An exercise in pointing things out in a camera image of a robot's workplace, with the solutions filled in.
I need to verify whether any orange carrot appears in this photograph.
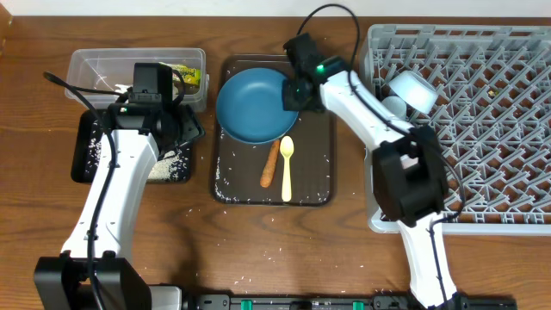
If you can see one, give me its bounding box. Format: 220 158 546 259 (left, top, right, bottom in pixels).
260 139 281 188

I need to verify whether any yellow plastic spoon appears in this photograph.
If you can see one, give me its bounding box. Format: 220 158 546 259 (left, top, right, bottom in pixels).
280 136 294 202

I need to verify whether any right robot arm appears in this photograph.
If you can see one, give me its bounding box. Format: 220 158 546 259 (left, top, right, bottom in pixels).
283 34 457 309

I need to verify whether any white rice pile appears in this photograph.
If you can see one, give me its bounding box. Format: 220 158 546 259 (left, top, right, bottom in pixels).
82 129 191 183

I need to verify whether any black rectangular tray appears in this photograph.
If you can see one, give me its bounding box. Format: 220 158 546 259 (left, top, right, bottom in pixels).
71 111 193 183

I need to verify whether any grey dishwasher rack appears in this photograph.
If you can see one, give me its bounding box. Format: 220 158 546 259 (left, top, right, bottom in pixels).
361 24 550 236

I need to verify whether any dark blue plate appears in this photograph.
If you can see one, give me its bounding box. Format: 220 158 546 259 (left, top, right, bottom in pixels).
216 67 299 144

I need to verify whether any dark brown serving tray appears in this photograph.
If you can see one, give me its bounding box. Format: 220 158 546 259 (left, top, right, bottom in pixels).
210 55 336 207

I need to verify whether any yellow snack wrapper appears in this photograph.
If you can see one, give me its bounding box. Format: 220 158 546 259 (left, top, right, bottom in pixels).
162 63 201 87

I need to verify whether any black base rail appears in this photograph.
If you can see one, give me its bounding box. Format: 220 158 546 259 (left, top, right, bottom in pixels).
148 288 517 310

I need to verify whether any clear plastic bin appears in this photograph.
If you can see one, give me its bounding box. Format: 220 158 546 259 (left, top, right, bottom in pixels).
66 47 209 113

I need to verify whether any white tissue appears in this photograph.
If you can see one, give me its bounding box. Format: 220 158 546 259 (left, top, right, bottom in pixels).
115 84 133 96

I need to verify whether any light blue bowl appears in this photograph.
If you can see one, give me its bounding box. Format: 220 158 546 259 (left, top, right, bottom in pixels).
388 71 438 114

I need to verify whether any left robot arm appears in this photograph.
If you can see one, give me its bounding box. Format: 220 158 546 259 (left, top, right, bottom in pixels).
34 103 204 309

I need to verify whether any light blue cup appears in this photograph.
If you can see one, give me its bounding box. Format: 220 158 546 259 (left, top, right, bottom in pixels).
381 96 407 121

